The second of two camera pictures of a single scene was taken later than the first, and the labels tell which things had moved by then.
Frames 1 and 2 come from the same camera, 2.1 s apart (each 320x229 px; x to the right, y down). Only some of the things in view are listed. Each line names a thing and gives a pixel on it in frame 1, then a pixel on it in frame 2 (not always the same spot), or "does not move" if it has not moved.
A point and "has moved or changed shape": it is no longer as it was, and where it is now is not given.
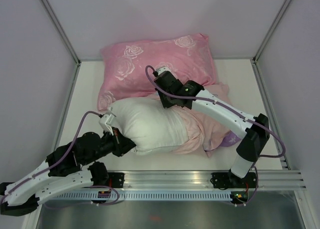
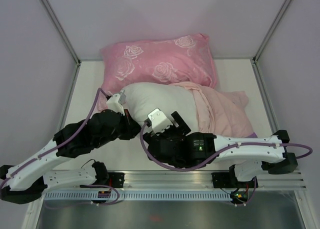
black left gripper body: (118, 148) -> (126, 132)
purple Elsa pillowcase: (216, 133) -> (223, 113)
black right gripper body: (167, 100) -> (172, 133)
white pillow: (151, 126) has moved or changed shape
